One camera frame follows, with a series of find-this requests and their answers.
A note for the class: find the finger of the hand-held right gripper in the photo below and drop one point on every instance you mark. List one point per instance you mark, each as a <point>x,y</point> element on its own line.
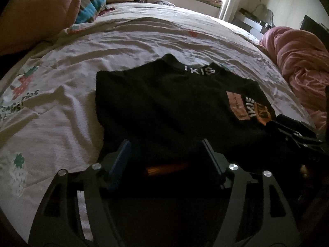
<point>293,123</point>
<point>285,133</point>

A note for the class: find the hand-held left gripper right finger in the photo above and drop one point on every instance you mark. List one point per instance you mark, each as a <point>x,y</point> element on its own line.
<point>214,159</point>

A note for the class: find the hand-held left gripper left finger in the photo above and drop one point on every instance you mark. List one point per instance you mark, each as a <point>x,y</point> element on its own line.
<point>120,164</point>

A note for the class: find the black long-sleeve shirt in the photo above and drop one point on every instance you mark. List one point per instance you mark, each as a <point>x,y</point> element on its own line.
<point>167,103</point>

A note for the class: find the pink blanket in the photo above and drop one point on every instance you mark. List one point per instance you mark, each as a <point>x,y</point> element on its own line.
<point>300,64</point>

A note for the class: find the black object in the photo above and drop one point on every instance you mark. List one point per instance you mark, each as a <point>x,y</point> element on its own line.
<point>314,25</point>

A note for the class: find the white side table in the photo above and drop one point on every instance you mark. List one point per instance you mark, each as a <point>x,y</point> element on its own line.
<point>252,22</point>

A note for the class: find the white printed bed sheet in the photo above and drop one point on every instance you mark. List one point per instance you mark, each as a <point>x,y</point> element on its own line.
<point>64,69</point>

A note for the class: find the white curtain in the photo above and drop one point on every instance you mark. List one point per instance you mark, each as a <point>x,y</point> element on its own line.
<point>230,0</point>

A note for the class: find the blue plaid cloth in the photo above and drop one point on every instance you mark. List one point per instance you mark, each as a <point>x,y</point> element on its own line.
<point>90,3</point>

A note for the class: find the pink quilted pillow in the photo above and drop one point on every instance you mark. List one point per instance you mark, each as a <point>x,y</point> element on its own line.
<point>33,12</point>

